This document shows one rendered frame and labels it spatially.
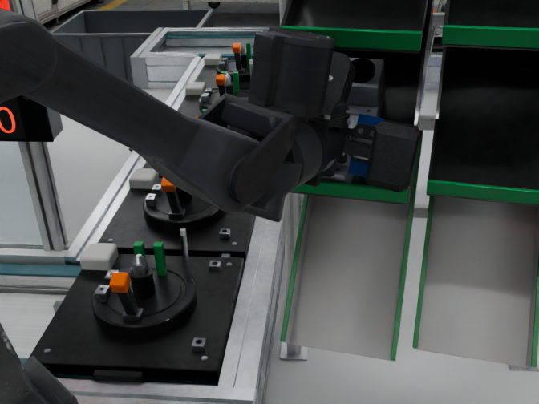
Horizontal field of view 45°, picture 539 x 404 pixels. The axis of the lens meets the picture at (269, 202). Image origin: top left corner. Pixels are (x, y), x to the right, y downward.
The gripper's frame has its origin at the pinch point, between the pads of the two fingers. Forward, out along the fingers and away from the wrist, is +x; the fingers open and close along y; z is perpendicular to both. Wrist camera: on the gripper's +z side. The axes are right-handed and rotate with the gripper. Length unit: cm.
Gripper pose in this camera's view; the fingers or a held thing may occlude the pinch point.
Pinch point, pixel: (334, 131)
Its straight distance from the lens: 67.6
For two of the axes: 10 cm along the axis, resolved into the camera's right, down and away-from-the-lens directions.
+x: 3.9, -2.4, 8.9
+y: -9.1, -2.4, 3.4
